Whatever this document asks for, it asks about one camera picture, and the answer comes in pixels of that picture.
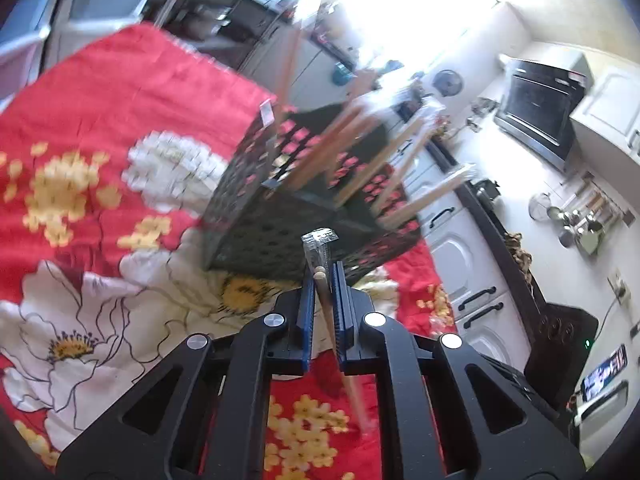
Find kitchen window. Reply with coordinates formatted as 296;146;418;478
325;0;506;86

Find green perforated utensil basket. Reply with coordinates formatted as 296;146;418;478
202;104;424;289

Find steel kettle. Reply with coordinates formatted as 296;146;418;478
472;177;502;202

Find small round fan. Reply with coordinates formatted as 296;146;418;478
432;69;464;99

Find white upper cabinets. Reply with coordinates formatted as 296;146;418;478
569;66;640;162

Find pile of ginger roots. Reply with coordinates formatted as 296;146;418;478
504;231;534;287

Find black range hood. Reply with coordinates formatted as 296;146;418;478
494;56;594;172

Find red floral tablecloth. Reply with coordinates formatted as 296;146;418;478
0;22;458;480

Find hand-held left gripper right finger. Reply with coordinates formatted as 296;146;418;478
332;261;586;480

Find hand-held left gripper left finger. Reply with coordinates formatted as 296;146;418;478
55;262;317;480

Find short pastel drawer unit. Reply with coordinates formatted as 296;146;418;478
47;0;162;63

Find dark box with green light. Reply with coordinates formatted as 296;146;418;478
529;302;599;407

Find row of hanging kitchen utensils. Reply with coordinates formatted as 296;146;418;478
529;174;637;257

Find tall pastel drawer unit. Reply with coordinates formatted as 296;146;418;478
0;0;66;108

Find smartphone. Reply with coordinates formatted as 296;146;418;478
581;344;629;402

